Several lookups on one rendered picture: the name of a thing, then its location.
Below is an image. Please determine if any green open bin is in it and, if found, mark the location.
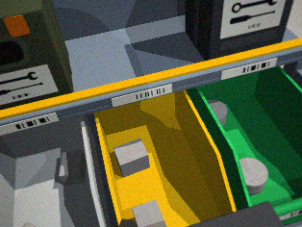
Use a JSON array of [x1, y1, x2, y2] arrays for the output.
[[186, 66, 302, 226]]

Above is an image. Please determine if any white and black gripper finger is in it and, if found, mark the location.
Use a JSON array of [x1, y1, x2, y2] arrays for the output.
[[118, 219, 137, 227]]

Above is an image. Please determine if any olive green case with orange latches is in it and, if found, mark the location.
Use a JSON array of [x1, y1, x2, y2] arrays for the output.
[[0, 0, 74, 111]]

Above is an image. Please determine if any yellow flat bar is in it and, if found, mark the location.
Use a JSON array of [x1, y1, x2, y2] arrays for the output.
[[0, 38, 302, 120]]

